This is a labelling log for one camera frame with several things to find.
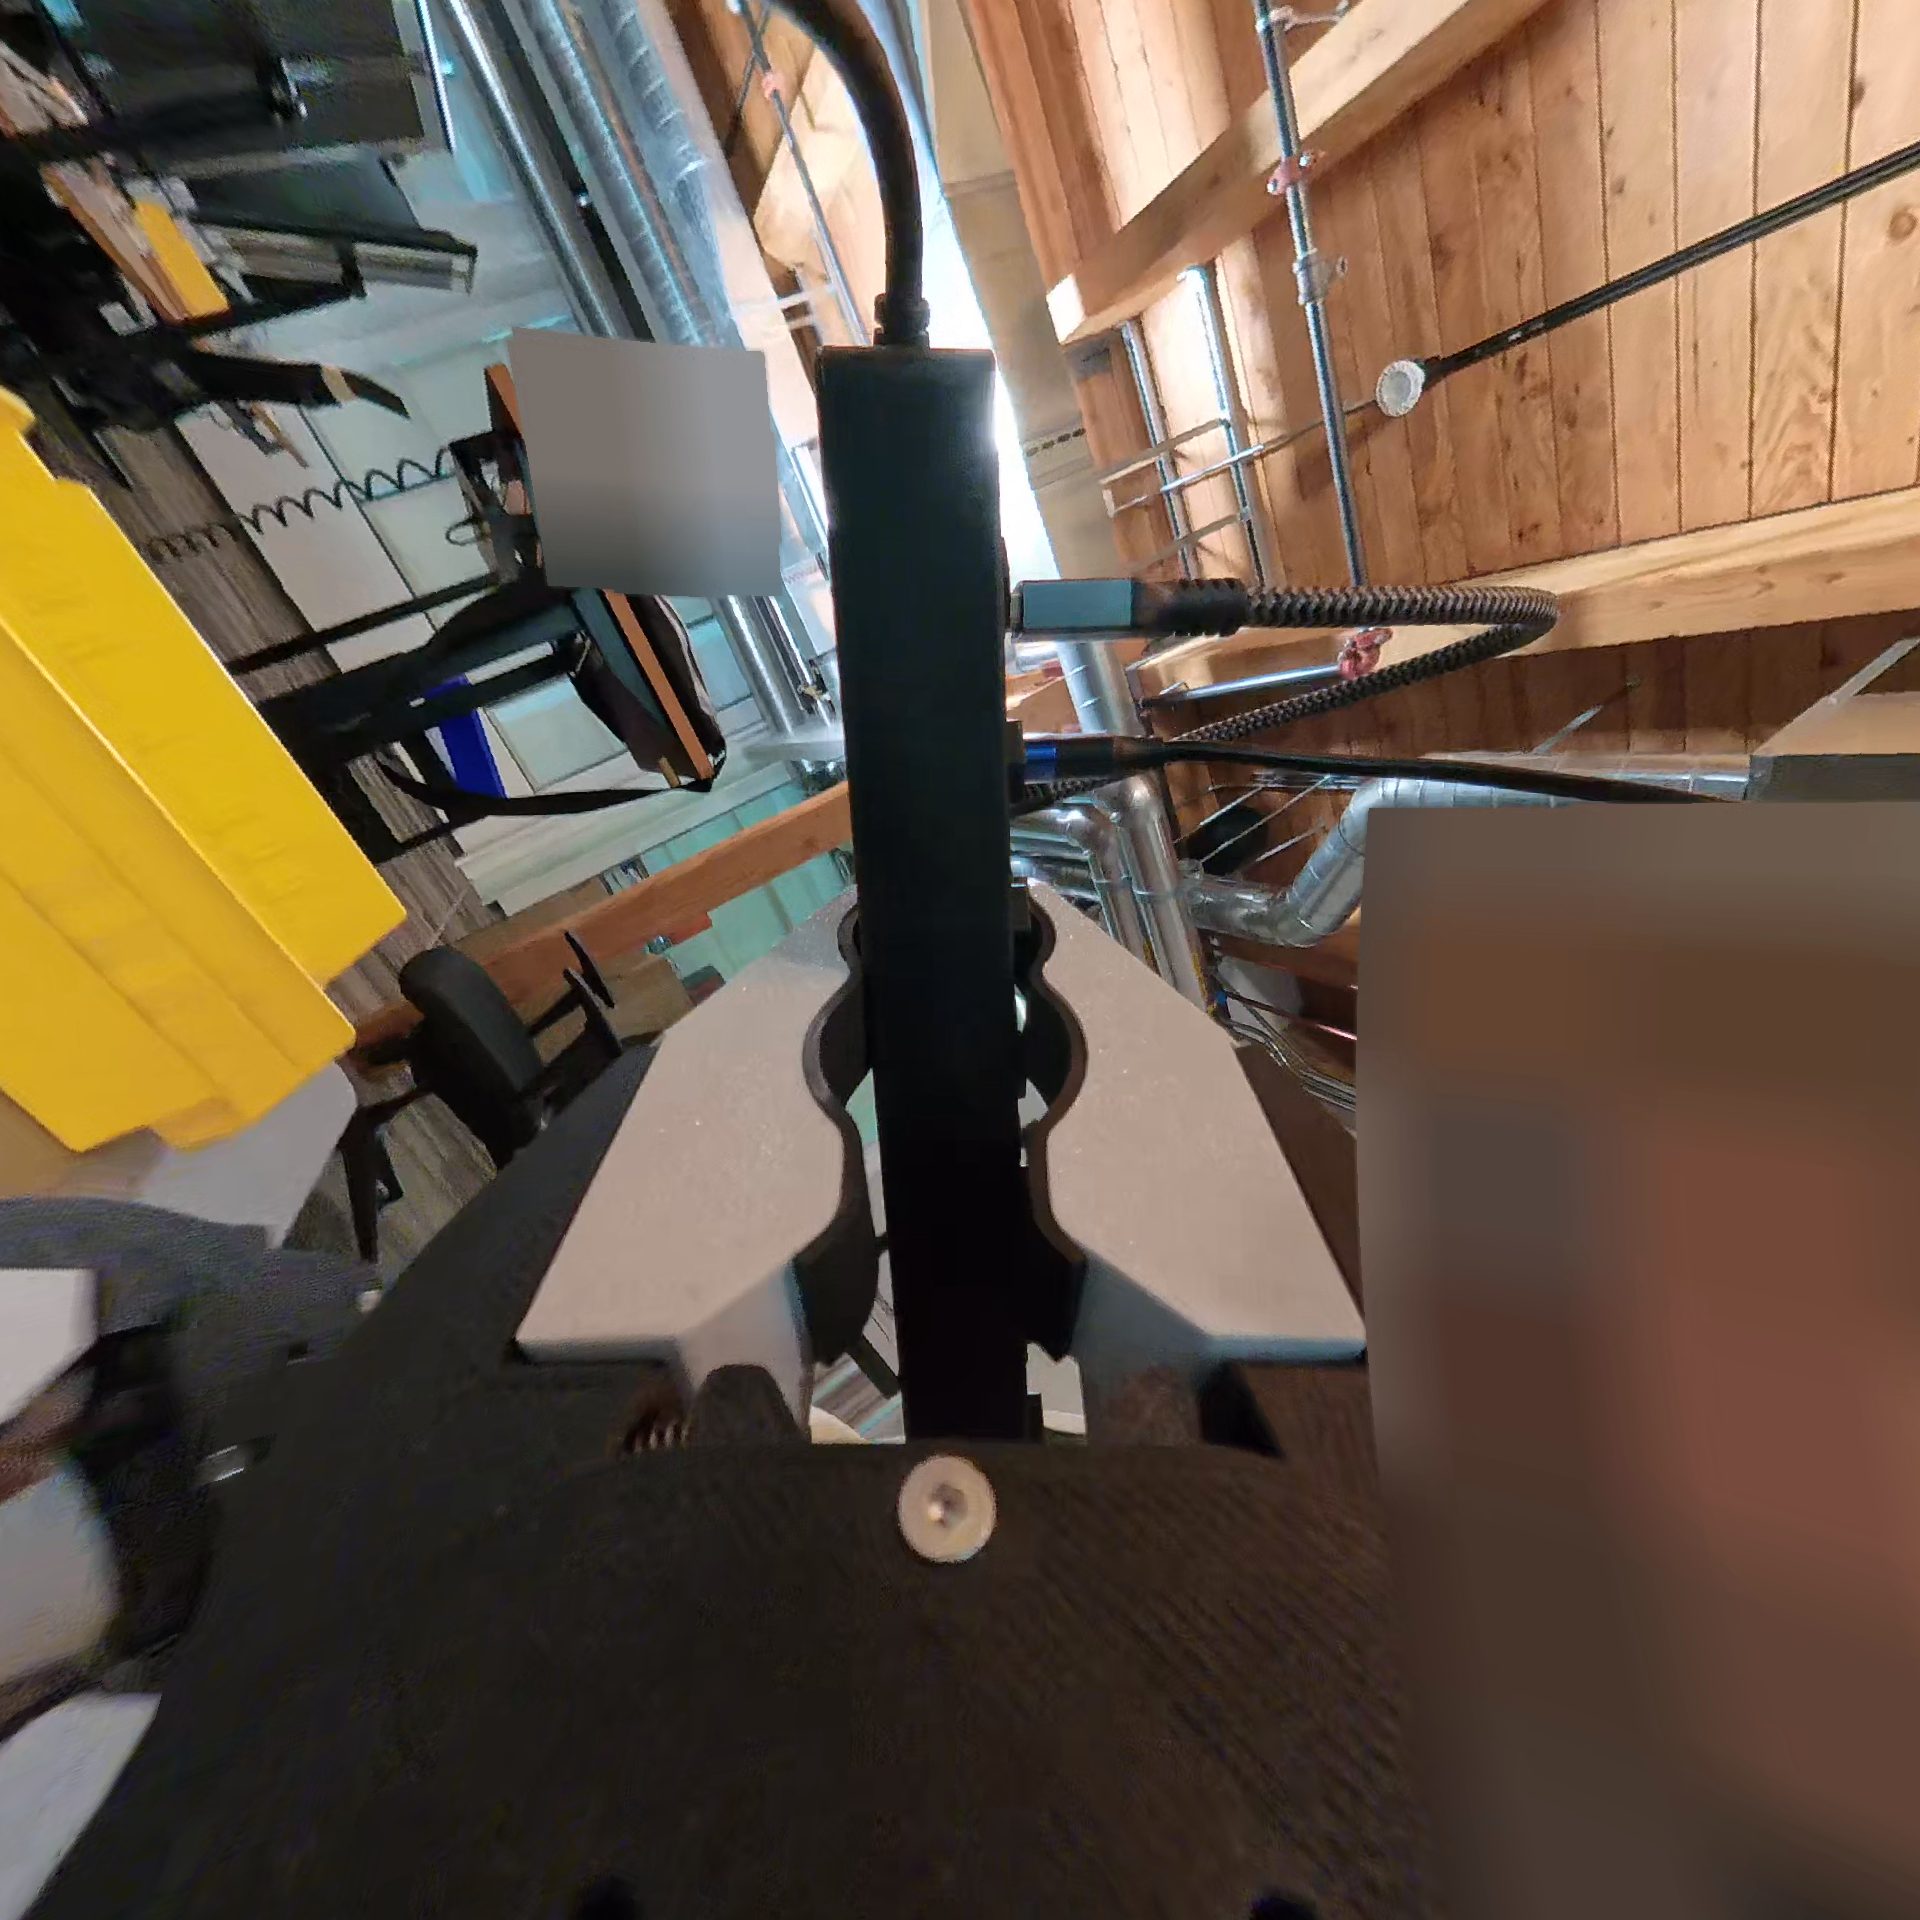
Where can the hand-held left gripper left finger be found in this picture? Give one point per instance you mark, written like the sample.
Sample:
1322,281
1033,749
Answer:
691,1200

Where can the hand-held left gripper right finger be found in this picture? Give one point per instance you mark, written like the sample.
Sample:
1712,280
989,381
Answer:
1201,1200

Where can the black multi-port USB hub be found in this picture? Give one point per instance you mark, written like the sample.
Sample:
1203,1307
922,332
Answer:
922,749

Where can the yellow plastic bin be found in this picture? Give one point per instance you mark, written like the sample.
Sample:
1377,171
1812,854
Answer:
148,825
172,262

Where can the black office chair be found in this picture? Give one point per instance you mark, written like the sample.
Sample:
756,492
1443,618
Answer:
480,1049

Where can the black backpack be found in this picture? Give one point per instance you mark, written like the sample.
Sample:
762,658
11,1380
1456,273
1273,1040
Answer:
661,690

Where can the white track spotlight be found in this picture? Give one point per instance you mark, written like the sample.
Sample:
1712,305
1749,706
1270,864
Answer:
1401,389

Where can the computer monitor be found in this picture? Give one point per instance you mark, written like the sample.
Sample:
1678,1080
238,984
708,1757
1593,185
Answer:
329,241

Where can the silver ventilation duct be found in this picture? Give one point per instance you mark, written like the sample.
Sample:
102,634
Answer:
629,148

